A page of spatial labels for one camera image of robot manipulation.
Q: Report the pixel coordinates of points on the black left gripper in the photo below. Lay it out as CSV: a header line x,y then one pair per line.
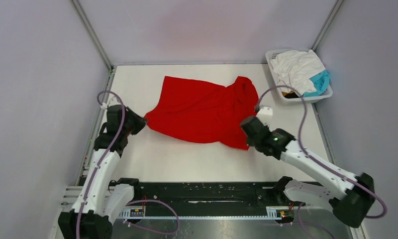
x,y
141,122

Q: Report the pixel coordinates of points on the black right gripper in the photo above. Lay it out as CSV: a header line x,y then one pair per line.
x,y
249,141

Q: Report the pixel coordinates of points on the red t shirt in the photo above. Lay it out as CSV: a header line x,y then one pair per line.
x,y
204,112

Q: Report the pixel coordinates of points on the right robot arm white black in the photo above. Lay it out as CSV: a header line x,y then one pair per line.
x,y
348,196

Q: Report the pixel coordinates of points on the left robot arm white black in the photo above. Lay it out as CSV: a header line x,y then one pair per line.
x,y
93,214

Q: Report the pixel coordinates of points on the dark garment in basket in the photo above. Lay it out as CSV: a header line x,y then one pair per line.
x,y
290,95

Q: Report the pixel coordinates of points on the white t shirt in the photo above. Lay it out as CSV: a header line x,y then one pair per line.
x,y
293,70

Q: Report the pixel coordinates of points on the white plastic laundry basket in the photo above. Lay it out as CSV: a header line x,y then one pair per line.
x,y
271,54

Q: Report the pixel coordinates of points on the light blue t shirt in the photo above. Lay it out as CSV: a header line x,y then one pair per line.
x,y
320,82

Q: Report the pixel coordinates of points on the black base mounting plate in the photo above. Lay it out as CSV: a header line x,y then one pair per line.
x,y
208,198

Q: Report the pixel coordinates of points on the white slotted cable duct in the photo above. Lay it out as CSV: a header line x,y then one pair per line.
x,y
270,213

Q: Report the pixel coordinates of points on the aluminium front frame rails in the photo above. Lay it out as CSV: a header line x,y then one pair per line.
x,y
71,195

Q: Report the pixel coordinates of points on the aluminium frame rail left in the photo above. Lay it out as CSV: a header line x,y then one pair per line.
x,y
91,33

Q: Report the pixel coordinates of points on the aluminium frame rail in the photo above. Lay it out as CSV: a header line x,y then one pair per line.
x,y
91,33
329,20

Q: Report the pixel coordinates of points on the aluminium frame rail right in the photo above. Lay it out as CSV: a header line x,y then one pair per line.
x,y
329,20

